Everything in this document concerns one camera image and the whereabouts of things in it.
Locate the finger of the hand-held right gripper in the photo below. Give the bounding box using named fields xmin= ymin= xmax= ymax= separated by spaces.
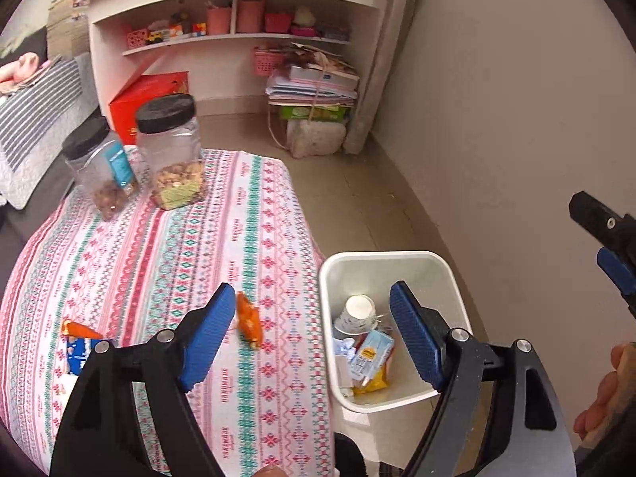
xmin=597 ymin=247 xmax=636 ymax=319
xmin=569 ymin=191 xmax=636 ymax=248

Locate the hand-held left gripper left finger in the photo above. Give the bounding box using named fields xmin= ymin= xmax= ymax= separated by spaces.
xmin=50 ymin=283 xmax=237 ymax=477

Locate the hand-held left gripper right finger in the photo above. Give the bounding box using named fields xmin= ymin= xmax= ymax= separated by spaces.
xmin=389 ymin=281 xmax=577 ymax=477

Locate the orange snack wrapper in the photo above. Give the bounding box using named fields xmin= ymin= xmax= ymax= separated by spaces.
xmin=235 ymin=292 xmax=263 ymax=349

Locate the light blue packet yellow label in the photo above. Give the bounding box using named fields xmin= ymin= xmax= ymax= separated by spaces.
xmin=350 ymin=330 xmax=396 ymax=383

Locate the white leaf-print paper cup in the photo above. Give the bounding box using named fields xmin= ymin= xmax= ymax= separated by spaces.
xmin=333 ymin=294 xmax=381 ymax=337

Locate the white plastic waste bin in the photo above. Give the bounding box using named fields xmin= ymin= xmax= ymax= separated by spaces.
xmin=318 ymin=251 xmax=473 ymax=413

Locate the person's right hand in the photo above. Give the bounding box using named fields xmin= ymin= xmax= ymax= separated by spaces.
xmin=574 ymin=342 xmax=636 ymax=450

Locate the patterned pink green tablecloth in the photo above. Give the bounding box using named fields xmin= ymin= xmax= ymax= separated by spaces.
xmin=0 ymin=146 xmax=343 ymax=477

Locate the small orange wrapper piece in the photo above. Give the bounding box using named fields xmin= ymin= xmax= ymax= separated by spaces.
xmin=60 ymin=320 xmax=104 ymax=341

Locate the small blue white carton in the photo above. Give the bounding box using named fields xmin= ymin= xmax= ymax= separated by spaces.
xmin=66 ymin=337 xmax=116 ymax=376

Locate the green-label clear jar black lid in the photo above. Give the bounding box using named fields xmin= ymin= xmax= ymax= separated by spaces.
xmin=135 ymin=93 xmax=210 ymax=211

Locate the blue-label clear jar black lid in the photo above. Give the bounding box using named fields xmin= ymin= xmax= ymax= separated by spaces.
xmin=62 ymin=116 xmax=141 ymax=222

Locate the grey sofa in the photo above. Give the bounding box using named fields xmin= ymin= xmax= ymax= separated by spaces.
xmin=0 ymin=25 xmax=103 ymax=279

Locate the white stuffed bag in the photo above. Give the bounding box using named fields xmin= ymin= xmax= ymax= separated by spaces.
xmin=288 ymin=120 xmax=347 ymax=159

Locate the green flat box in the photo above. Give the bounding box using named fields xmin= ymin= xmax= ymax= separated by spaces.
xmin=279 ymin=104 xmax=351 ymax=123

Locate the beige curtain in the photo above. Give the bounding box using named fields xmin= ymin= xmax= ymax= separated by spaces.
xmin=343 ymin=0 xmax=416 ymax=156

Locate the red cardboard box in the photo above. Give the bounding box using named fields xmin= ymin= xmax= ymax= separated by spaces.
xmin=108 ymin=70 xmax=190 ymax=133

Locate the tied stack of papers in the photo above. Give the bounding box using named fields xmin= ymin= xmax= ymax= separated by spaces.
xmin=266 ymin=42 xmax=360 ymax=108

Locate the folded newspaper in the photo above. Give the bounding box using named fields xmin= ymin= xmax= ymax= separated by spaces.
xmin=0 ymin=57 xmax=65 ymax=96

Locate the pink cylindrical container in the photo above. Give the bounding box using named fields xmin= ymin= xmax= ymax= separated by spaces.
xmin=206 ymin=5 xmax=232 ymax=36
xmin=236 ymin=0 xmax=266 ymax=35

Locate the low pink container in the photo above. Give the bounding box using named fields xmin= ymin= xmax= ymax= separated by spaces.
xmin=264 ymin=12 xmax=292 ymax=35

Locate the pink plush toy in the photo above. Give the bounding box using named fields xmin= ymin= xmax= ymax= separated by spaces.
xmin=0 ymin=52 xmax=41 ymax=83

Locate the small plush on shelf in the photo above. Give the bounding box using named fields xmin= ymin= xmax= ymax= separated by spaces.
xmin=293 ymin=7 xmax=319 ymax=36

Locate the stack of magazines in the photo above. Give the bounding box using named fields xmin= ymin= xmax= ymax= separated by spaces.
xmin=47 ymin=0 xmax=93 ymax=53

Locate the pink basket with handle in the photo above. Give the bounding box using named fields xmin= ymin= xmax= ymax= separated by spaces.
xmin=255 ymin=47 xmax=284 ymax=78

